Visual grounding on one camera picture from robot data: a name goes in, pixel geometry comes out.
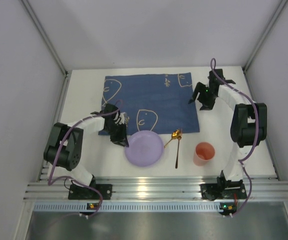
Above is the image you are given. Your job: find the purple plastic plate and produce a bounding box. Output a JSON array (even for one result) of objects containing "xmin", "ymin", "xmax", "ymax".
[{"xmin": 125, "ymin": 130, "xmax": 164, "ymax": 168}]

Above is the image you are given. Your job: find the blue cloth placemat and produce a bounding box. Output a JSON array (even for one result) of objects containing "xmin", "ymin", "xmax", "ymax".
[{"xmin": 102, "ymin": 72, "xmax": 200, "ymax": 136}]

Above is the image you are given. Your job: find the gold spoon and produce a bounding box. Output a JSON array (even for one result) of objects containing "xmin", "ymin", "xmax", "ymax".
[{"xmin": 164, "ymin": 129, "xmax": 182, "ymax": 148}]

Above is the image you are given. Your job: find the orange plastic cup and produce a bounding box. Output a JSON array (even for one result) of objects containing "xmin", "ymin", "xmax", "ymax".
[{"xmin": 193, "ymin": 142, "xmax": 215, "ymax": 166}]

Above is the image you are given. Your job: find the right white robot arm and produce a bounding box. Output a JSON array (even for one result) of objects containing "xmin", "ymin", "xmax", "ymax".
[{"xmin": 189, "ymin": 68, "xmax": 267, "ymax": 201}]

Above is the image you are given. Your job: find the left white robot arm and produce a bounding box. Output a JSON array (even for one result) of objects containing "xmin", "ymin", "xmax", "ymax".
[{"xmin": 43, "ymin": 103, "xmax": 129, "ymax": 190}]

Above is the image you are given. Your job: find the copper fork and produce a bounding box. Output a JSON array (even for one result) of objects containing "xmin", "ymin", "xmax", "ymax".
[{"xmin": 175, "ymin": 129, "xmax": 182, "ymax": 169}]

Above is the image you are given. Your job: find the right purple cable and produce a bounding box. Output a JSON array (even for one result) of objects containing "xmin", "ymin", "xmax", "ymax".
[{"xmin": 210, "ymin": 58, "xmax": 261, "ymax": 218}]

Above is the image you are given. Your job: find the purple cable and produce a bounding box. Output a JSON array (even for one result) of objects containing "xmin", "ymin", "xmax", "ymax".
[
  {"xmin": 210, "ymin": 58, "xmax": 261, "ymax": 218},
  {"xmin": 48, "ymin": 99, "xmax": 124, "ymax": 219}
]

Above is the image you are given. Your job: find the aluminium mounting rail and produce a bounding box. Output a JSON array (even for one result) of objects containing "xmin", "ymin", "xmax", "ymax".
[{"xmin": 24, "ymin": 177, "xmax": 288, "ymax": 202}]

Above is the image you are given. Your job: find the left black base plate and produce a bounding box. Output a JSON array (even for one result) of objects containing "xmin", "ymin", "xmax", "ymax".
[{"xmin": 68, "ymin": 184, "xmax": 112, "ymax": 200}]

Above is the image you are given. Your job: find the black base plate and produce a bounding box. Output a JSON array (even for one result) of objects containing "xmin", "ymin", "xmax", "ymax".
[
  {"xmin": 200, "ymin": 183, "xmax": 247, "ymax": 201},
  {"xmin": 68, "ymin": 184, "xmax": 112, "ymax": 200}
]

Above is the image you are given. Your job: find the left aluminium frame post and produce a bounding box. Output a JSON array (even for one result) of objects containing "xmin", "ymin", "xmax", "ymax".
[{"xmin": 18, "ymin": 0, "xmax": 69, "ymax": 77}]

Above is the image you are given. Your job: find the aluminium frame post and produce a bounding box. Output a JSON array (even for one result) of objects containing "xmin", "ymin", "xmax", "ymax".
[
  {"xmin": 18, "ymin": 0, "xmax": 69, "ymax": 77},
  {"xmin": 242, "ymin": 0, "xmax": 288, "ymax": 73}
]

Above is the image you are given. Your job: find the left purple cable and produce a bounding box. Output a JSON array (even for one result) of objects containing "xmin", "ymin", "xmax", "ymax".
[{"xmin": 48, "ymin": 99, "xmax": 124, "ymax": 219}]

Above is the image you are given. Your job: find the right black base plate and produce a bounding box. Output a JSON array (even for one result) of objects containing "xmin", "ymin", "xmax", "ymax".
[{"xmin": 200, "ymin": 183, "xmax": 247, "ymax": 201}]

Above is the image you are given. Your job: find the perforated cable duct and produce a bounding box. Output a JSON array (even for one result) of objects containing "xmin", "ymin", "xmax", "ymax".
[{"xmin": 34, "ymin": 201, "xmax": 233, "ymax": 213}]

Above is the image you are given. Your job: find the right aluminium frame post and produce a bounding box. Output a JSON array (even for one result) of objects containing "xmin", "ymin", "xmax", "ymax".
[{"xmin": 242, "ymin": 0, "xmax": 288, "ymax": 73}]

